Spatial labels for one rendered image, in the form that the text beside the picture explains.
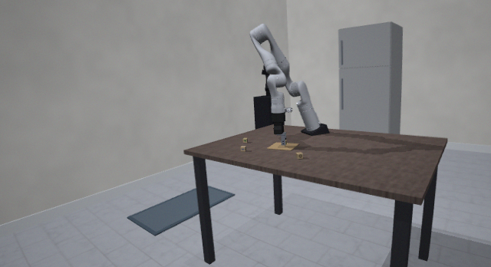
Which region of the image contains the tan flat mat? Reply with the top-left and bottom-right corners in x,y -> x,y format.
268,143 -> 299,150

